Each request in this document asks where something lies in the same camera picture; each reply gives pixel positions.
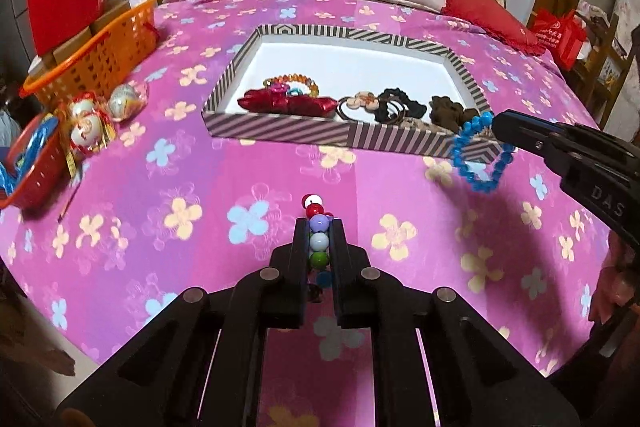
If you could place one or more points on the brown scrunchie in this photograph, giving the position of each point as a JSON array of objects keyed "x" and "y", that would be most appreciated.
[{"x": 450, "y": 115}]

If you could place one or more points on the orange plastic basket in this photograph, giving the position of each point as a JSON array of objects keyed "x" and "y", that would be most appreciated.
[{"x": 101, "y": 64}]

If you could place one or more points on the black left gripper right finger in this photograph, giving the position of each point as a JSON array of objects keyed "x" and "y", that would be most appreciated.
[{"x": 436, "y": 361}]

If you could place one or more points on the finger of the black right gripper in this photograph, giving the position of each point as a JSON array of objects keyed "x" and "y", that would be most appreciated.
[
  {"x": 561, "y": 146},
  {"x": 523, "y": 130}
]

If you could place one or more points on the black scrunchie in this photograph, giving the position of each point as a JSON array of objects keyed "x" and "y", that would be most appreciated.
[{"x": 394, "y": 106}]

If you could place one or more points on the person's right hand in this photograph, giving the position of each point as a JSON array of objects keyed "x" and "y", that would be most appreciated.
[{"x": 616, "y": 282}]

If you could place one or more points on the blue foil wrapper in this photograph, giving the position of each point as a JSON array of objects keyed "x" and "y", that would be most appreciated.
[{"x": 20, "y": 161}]

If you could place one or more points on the pink blue heart clip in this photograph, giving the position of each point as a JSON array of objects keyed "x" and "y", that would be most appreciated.
[{"x": 285, "y": 89}]

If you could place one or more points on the thin wooden stick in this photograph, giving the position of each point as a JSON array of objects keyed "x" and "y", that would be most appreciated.
[{"x": 70, "y": 199}]

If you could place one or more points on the red cushion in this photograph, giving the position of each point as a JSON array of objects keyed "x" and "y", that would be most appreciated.
[{"x": 499, "y": 23}]

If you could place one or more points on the striped shallow cardboard box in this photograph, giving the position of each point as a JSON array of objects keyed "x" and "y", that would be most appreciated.
[{"x": 343, "y": 62}]

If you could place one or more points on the cardboard box in basket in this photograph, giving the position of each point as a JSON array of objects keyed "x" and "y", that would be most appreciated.
[{"x": 47, "y": 62}]

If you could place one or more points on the red satin bow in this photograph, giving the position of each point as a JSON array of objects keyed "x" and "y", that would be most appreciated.
[{"x": 266, "y": 101}]

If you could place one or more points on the beige patterned hair bow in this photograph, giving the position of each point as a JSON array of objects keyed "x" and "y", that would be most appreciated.
[{"x": 475, "y": 130}]

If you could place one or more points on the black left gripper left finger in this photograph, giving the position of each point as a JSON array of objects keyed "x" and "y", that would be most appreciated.
[{"x": 199, "y": 361}]

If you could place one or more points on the wrapped egg ornament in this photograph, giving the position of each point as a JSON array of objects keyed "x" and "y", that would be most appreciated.
[{"x": 127, "y": 100}]

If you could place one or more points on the pink floral bed sheet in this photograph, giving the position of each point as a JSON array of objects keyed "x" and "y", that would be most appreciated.
[{"x": 166, "y": 206}]

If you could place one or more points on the red shopping bag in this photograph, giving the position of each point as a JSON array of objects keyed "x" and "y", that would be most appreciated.
[{"x": 562, "y": 35}]

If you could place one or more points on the red plastic bowl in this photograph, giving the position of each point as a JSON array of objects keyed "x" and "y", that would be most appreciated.
[{"x": 30, "y": 166}]

